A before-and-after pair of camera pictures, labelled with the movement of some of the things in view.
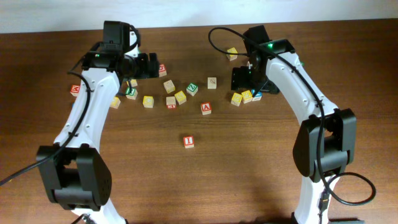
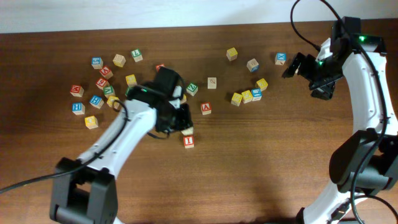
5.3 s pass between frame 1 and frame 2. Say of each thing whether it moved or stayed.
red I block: stayed
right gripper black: moved
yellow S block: stayed
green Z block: stayed
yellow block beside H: stayed
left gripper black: moved
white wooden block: stayed
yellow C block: moved
